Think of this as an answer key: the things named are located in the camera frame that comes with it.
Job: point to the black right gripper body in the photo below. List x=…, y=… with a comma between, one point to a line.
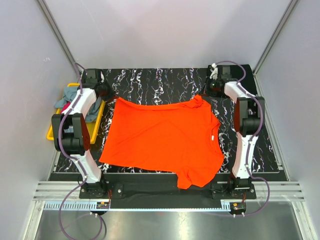
x=212, y=87

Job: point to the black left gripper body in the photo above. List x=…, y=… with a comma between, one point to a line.
x=107, y=92

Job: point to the orange t-shirt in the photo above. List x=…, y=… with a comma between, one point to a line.
x=180, y=138

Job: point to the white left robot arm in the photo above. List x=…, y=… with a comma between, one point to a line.
x=71, y=136

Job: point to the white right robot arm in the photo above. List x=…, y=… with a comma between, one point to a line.
x=248, y=121

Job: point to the folded black t-shirt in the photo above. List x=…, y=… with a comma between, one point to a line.
x=248, y=82

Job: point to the grey-blue crumpled t-shirt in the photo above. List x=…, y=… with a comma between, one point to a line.
x=69, y=94

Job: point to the pink crumpled garment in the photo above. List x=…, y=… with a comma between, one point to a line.
x=65, y=107

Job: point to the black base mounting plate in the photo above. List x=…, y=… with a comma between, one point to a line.
x=156, y=188

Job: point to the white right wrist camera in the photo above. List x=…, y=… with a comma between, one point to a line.
x=215, y=72

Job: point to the aluminium frame rail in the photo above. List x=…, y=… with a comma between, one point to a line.
x=118, y=206

